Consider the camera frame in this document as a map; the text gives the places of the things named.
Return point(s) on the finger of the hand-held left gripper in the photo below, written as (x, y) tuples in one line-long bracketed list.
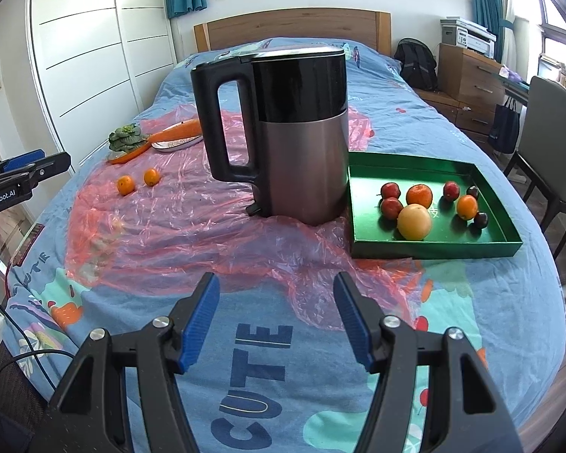
[(23, 159), (47, 166)]

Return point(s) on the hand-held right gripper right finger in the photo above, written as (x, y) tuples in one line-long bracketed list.
[(353, 325)]

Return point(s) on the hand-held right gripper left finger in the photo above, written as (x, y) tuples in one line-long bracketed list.
[(200, 321)]

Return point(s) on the yellow grapefruit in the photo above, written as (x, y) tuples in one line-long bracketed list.
[(414, 222)]

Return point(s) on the red plum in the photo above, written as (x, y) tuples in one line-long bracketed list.
[(391, 207), (451, 190)]

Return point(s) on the small red apple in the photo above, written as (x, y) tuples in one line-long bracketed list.
[(390, 190)]

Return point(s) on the large orange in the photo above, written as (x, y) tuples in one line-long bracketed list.
[(420, 196), (467, 206)]

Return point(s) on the dark purple plum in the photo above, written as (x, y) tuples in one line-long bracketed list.
[(473, 192), (480, 220)]

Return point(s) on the green box tray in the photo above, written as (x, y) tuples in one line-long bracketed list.
[(495, 226)]

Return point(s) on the orange carrot-shaped dish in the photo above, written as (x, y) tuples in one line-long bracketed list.
[(127, 156)]

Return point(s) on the small orange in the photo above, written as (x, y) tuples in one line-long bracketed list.
[(126, 185), (152, 177)]

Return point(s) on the green bok choy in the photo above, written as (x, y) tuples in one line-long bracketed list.
[(125, 137)]

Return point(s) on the pink plastic sheet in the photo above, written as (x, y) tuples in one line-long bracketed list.
[(170, 226)]

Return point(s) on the white patterned plate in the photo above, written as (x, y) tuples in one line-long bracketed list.
[(177, 145)]

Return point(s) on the carrot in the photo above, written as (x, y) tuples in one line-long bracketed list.
[(179, 131)]

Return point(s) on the white wardrobe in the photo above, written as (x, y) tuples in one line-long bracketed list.
[(85, 33)]

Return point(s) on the black and silver electric kettle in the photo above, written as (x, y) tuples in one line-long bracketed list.
[(302, 165)]

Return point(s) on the dark shopping bag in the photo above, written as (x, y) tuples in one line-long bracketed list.
[(503, 127)]

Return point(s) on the black backpack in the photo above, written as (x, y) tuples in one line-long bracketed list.
[(415, 63)]

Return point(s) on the wooden drawer cabinet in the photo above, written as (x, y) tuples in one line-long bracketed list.
[(476, 85)]

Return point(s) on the wooden headboard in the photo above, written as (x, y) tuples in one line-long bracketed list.
[(287, 26)]

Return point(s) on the grey chair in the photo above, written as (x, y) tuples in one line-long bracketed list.
[(552, 127)]

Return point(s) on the dark desk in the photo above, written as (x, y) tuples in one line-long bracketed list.
[(516, 87)]

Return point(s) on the white storage box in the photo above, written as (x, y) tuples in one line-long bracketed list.
[(448, 32)]

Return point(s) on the white printer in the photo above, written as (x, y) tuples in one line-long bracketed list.
[(476, 37)]

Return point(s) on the window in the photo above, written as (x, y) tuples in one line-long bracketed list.
[(563, 56)]

